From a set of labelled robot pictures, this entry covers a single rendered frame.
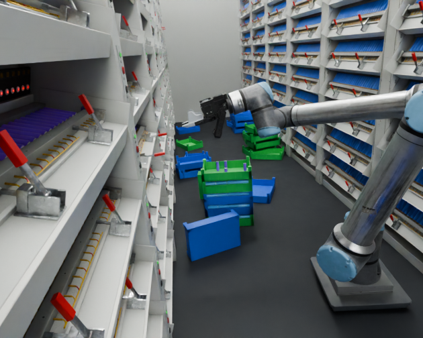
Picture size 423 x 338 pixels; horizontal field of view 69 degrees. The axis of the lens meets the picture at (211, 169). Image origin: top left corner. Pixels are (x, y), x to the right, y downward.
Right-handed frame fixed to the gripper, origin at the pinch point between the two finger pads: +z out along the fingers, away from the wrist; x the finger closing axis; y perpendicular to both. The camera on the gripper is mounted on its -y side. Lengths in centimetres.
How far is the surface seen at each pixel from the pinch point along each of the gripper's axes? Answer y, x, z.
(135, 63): 29.1, -16.6, 11.6
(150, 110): 8.2, -16.6, 13.2
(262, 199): -84, -69, -30
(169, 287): -57, 20, 29
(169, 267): -57, 7, 29
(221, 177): -46, -44, -7
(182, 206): -73, -80, 27
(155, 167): -17.6, -16.4, 21.4
